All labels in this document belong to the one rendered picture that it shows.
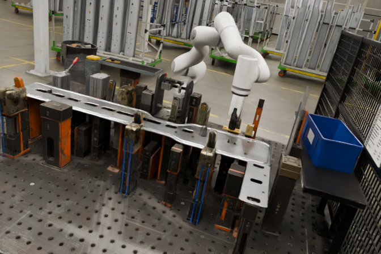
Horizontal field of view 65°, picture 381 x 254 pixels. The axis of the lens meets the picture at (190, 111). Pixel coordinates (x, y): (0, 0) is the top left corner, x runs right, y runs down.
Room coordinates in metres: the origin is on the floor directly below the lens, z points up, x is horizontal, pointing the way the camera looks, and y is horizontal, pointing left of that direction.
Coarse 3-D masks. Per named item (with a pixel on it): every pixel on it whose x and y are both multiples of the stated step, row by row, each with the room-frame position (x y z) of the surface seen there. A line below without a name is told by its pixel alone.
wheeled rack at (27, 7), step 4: (12, 0) 10.83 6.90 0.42; (12, 4) 10.82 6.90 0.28; (16, 4) 10.86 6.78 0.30; (20, 4) 11.12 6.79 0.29; (28, 4) 11.40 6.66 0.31; (16, 8) 10.84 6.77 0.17; (20, 8) 10.64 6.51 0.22; (24, 8) 10.56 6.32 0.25; (28, 8) 10.56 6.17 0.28; (32, 8) 10.60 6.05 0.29; (68, 8) 10.90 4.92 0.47; (16, 12) 10.85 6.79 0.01; (48, 12) 10.26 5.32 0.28; (48, 16) 10.24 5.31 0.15
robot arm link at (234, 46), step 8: (224, 32) 1.43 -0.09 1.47; (232, 32) 1.41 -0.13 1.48; (224, 40) 1.41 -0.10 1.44; (232, 40) 1.37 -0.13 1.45; (240, 40) 1.38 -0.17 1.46; (232, 48) 1.35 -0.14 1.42; (240, 48) 1.35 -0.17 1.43; (248, 48) 1.35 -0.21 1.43; (232, 56) 1.37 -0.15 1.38; (256, 56) 1.34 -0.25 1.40; (264, 64) 1.29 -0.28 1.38; (264, 72) 1.26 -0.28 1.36; (264, 80) 1.26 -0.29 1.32
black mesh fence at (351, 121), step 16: (336, 48) 2.33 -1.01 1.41; (352, 48) 1.93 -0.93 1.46; (368, 48) 1.61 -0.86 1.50; (336, 64) 2.23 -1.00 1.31; (352, 64) 1.74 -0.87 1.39; (368, 64) 1.51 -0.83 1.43; (336, 80) 2.06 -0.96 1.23; (352, 80) 1.69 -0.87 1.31; (368, 80) 1.44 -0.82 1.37; (320, 96) 2.32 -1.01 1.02; (336, 96) 1.87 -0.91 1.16; (320, 112) 2.20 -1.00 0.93; (336, 112) 1.72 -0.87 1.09; (352, 128) 1.35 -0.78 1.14; (368, 160) 1.07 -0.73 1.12; (368, 176) 1.02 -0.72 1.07; (368, 192) 0.97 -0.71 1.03; (336, 208) 1.17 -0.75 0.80; (368, 208) 0.92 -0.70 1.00; (320, 224) 1.16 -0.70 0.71; (336, 224) 1.11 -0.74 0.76; (368, 224) 0.87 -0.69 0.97; (352, 240) 0.92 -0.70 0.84; (368, 240) 0.82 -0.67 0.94
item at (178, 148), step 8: (176, 144) 1.17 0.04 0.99; (176, 152) 1.11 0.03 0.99; (176, 160) 1.10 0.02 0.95; (168, 168) 1.11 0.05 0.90; (176, 168) 1.11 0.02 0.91; (168, 176) 1.12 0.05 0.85; (176, 176) 1.13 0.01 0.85; (168, 184) 1.10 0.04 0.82; (176, 184) 1.16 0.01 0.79; (168, 192) 1.11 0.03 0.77; (168, 200) 1.11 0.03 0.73
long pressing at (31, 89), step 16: (32, 96) 1.41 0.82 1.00; (48, 96) 1.43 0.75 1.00; (80, 96) 1.51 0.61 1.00; (96, 112) 1.34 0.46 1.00; (112, 112) 1.37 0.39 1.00; (128, 112) 1.41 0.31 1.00; (144, 112) 1.44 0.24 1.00; (144, 128) 1.26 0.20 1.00; (160, 128) 1.28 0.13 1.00; (176, 128) 1.31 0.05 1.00; (192, 128) 1.35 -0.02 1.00; (208, 128) 1.38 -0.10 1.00; (192, 144) 1.18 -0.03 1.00; (224, 144) 1.23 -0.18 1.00; (240, 144) 1.26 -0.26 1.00; (256, 144) 1.29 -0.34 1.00; (256, 160) 1.13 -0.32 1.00
